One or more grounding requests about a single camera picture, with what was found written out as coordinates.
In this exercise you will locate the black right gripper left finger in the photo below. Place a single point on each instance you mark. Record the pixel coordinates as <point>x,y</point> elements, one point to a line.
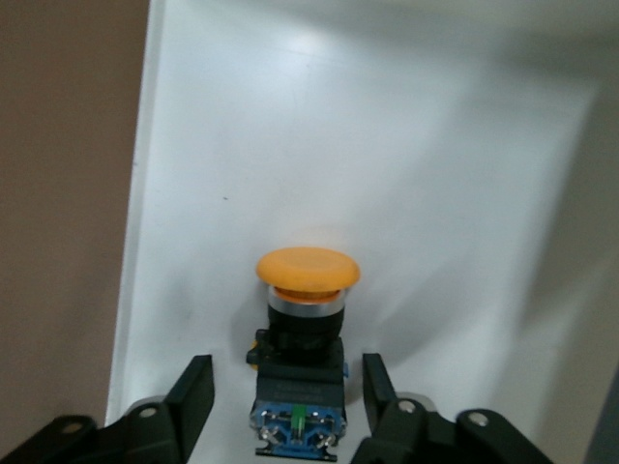
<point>159,430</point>

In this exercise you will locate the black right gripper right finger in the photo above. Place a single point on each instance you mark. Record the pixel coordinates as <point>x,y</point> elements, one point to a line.
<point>411,435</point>

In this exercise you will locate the yellow mushroom push button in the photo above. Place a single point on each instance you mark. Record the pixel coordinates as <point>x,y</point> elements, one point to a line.
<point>309,270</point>

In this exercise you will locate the white plastic drawer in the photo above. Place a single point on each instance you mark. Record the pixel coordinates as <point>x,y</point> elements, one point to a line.
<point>338,145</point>

